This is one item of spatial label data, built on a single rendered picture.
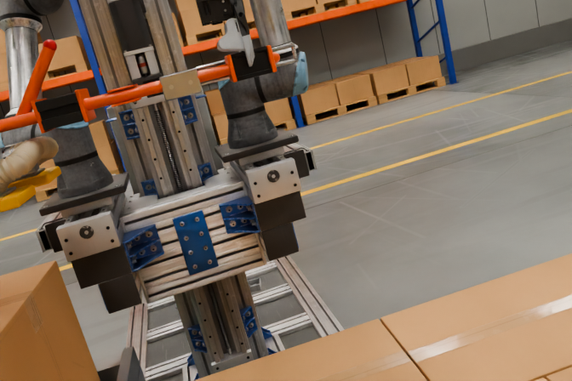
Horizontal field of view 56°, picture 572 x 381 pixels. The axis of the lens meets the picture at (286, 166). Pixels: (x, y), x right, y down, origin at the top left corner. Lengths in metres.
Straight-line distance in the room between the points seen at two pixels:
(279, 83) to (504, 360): 0.88
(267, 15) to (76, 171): 0.67
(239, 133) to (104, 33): 0.50
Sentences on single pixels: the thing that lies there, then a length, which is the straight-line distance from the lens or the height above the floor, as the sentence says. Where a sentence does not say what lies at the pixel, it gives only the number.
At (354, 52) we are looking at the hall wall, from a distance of 10.11.
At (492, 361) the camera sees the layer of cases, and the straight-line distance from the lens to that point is 1.29.
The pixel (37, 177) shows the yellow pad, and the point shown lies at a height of 1.16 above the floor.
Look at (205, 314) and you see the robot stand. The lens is 1.78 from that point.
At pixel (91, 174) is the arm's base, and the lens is 1.55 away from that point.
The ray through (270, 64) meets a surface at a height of 1.26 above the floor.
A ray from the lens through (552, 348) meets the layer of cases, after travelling 1.33.
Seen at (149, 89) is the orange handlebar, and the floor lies 1.27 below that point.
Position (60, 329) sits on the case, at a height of 0.83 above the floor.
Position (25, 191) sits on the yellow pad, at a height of 1.16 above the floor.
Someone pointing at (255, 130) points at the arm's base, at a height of 1.08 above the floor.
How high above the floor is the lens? 1.29
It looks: 13 degrees down
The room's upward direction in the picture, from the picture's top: 14 degrees counter-clockwise
